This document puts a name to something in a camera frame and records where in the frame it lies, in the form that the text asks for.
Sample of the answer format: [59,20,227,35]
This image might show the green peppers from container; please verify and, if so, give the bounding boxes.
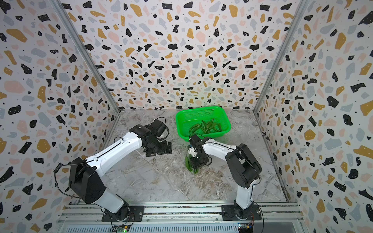
[185,154,201,174]

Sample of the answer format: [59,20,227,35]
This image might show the right corner aluminium post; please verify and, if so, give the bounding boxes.
[253,0,309,113]

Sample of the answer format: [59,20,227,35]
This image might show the green plastic mesh basket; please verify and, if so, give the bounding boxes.
[175,106,231,142]

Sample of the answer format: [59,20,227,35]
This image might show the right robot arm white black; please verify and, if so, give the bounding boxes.
[186,135,262,212]

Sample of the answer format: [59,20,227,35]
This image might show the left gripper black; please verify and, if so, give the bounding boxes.
[148,138,174,157]

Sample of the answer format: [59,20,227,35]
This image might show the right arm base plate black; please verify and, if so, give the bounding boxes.
[220,203,262,221]

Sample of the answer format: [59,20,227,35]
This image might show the corner aluminium post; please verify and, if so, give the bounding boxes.
[253,0,309,113]
[50,1,120,115]

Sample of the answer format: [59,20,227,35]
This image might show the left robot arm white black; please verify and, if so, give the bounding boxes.
[67,118,172,221]

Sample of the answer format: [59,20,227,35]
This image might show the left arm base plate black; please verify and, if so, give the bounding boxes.
[102,205,145,224]

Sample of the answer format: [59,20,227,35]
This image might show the aluminium front rail frame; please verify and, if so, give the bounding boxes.
[56,201,308,233]

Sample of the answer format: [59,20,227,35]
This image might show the left corner aluminium post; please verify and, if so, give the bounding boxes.
[50,1,120,115]

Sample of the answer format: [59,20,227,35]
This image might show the right circuit board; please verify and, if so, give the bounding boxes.
[238,223,254,233]

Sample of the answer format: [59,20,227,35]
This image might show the green peppers bunch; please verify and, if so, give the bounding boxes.
[189,118,222,134]

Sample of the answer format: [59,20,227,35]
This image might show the circuit board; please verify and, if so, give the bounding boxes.
[238,223,254,233]
[113,225,130,233]

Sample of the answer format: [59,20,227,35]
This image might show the left circuit board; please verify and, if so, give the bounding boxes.
[113,225,130,233]

